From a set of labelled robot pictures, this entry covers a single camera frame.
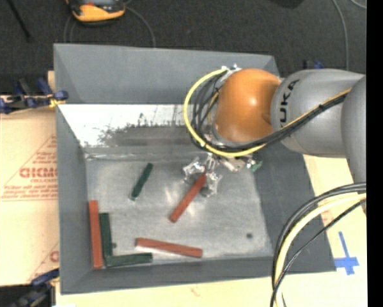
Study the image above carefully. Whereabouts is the red-brown block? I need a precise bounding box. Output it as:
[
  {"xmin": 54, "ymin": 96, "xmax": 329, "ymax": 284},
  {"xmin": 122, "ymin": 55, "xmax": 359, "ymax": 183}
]
[
  {"xmin": 169, "ymin": 173, "xmax": 208, "ymax": 224},
  {"xmin": 134, "ymin": 237, "xmax": 204, "ymax": 259},
  {"xmin": 88, "ymin": 200, "xmax": 104, "ymax": 270}
]

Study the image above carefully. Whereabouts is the brown cardboard board red print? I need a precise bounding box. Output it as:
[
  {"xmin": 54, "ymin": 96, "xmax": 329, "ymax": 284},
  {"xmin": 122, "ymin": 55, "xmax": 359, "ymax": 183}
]
[{"xmin": 0, "ymin": 70, "xmax": 61, "ymax": 288}]

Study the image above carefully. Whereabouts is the dark green flat block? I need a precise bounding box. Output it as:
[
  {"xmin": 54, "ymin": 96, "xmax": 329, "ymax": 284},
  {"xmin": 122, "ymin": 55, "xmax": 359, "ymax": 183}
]
[
  {"xmin": 105, "ymin": 252, "xmax": 154, "ymax": 268},
  {"xmin": 129, "ymin": 162, "xmax": 154, "ymax": 201},
  {"xmin": 98, "ymin": 212, "xmax": 114, "ymax": 265}
]

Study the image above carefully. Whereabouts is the grey metal bin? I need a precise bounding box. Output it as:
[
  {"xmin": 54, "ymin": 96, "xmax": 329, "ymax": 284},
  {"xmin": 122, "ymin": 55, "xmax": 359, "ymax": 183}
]
[{"xmin": 52, "ymin": 43, "xmax": 336, "ymax": 294}]

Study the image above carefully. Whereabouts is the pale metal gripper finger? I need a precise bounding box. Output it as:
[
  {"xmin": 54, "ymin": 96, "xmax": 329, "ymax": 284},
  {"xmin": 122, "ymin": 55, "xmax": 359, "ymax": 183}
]
[
  {"xmin": 204, "ymin": 168, "xmax": 223, "ymax": 198},
  {"xmin": 182, "ymin": 157, "xmax": 208, "ymax": 185}
]

